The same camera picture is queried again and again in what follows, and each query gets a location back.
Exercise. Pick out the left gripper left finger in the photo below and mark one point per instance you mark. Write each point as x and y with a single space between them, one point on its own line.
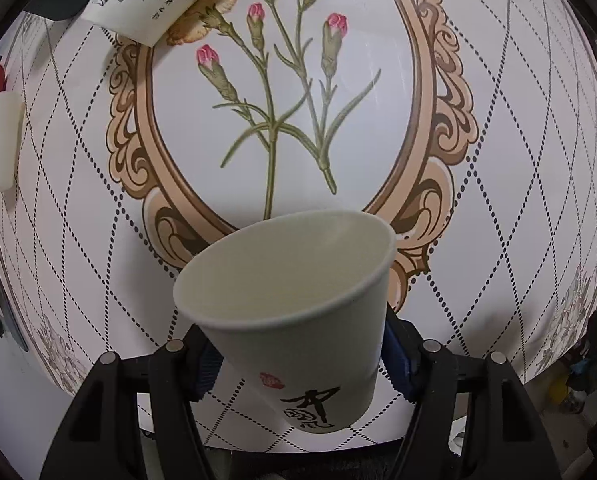
189 366

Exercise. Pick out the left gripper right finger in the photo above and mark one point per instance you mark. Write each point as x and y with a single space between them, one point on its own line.
416 367

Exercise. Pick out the white paper cup black calligraphy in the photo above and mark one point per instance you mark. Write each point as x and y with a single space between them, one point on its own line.
297 306

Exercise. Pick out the floral diamond pattern tablecloth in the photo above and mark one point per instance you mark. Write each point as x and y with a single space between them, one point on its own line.
469 125

